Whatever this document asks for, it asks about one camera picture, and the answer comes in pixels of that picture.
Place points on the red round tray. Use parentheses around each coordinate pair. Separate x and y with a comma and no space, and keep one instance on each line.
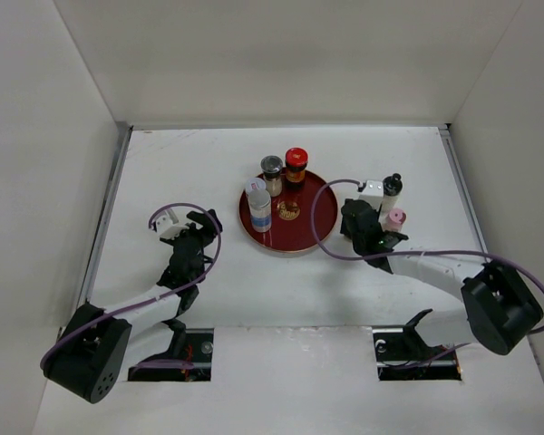
(290,230)

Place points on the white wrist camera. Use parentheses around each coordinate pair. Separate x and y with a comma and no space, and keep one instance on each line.
(372,192)
(167,224)

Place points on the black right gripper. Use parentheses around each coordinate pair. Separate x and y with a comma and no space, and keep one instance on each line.
(344,228)

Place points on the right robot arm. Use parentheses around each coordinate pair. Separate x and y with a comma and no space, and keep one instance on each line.
(498,309)

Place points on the red-cap dark sauce bottle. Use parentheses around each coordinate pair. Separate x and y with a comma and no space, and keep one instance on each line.
(296,160)

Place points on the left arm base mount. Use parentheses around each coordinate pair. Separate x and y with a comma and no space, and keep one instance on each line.
(170,352)

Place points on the black-cap white powder bottle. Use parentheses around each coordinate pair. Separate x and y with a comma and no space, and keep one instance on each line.
(393,187)

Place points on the white-lid dark sauce jar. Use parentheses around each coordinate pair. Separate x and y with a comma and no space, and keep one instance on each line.
(254,184)

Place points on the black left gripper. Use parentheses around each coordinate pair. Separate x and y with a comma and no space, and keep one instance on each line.
(206,232)

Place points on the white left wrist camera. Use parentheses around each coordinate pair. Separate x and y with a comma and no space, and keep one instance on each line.
(167,224)

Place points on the clear-lid pale spice grinder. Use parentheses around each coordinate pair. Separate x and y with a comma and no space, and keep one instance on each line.
(272,166)

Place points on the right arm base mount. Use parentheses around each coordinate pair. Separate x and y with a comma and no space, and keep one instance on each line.
(402,355)

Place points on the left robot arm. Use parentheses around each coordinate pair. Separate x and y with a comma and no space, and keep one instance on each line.
(99,344)

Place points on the silver-lid blue-label jar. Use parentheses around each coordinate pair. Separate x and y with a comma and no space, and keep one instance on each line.
(259,204)

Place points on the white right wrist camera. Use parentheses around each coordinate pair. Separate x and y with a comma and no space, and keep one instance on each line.
(372,192)

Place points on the pink-lid spice jar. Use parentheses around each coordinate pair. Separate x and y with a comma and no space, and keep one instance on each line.
(394,220)

